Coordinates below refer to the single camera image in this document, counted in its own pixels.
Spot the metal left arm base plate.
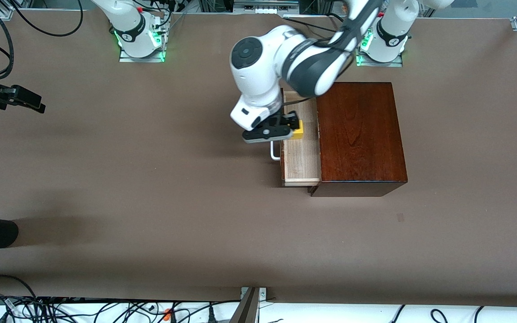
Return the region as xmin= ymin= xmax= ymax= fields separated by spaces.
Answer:
xmin=356 ymin=49 xmax=403 ymax=68

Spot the grey metal corner bracket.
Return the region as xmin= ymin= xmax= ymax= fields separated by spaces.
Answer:
xmin=241 ymin=287 xmax=267 ymax=302

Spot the wooden drawer with dark front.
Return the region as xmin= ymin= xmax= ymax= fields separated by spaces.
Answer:
xmin=280 ymin=87 xmax=322 ymax=187

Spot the dark brown wooden cabinet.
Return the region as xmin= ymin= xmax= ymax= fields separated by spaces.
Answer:
xmin=308 ymin=82 xmax=408 ymax=198

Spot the grey metal electronics box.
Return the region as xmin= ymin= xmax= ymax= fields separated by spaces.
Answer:
xmin=233 ymin=0 xmax=300 ymax=11

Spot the black looping cable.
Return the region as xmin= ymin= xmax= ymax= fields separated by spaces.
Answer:
xmin=9 ymin=0 xmax=84 ymax=38

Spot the dark grey metal beam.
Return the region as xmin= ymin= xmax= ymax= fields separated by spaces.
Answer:
xmin=229 ymin=287 xmax=260 ymax=323

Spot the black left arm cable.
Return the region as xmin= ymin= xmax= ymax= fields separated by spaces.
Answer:
xmin=283 ymin=16 xmax=376 ymax=50

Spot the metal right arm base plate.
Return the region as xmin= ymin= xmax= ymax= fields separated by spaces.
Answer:
xmin=118 ymin=45 xmax=166 ymax=63

